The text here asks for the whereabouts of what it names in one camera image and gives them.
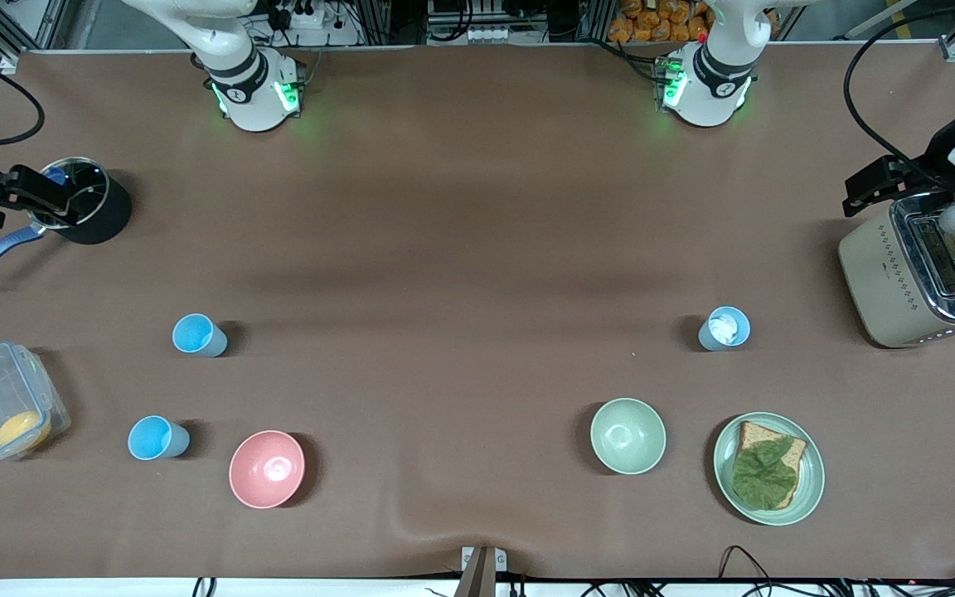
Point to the blue plastic cup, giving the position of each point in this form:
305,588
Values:
152,437
196,333
705,336

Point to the pink bowl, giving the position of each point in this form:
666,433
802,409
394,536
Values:
266,469

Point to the pale green bowl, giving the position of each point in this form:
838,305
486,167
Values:
627,436

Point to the pale green plate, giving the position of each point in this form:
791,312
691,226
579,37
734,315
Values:
813,477

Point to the orange round food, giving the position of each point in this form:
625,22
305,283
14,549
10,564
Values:
21,429

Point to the beige and chrome toaster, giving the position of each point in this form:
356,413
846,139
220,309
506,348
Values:
879,282

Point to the green lettuce leaf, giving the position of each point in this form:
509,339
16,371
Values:
763,473

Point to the white power strip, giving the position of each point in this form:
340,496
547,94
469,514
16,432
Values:
303,15

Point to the brown bread slice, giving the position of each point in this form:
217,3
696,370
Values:
755,431

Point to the glass lid with blue knob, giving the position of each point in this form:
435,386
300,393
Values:
88,186

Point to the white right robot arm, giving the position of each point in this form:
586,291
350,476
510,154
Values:
249,91

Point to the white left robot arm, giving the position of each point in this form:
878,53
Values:
710,83

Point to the orange snack packs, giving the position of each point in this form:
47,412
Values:
652,21

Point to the white crumpled tissue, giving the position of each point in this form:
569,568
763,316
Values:
724,329

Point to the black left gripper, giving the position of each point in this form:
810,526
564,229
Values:
935,154

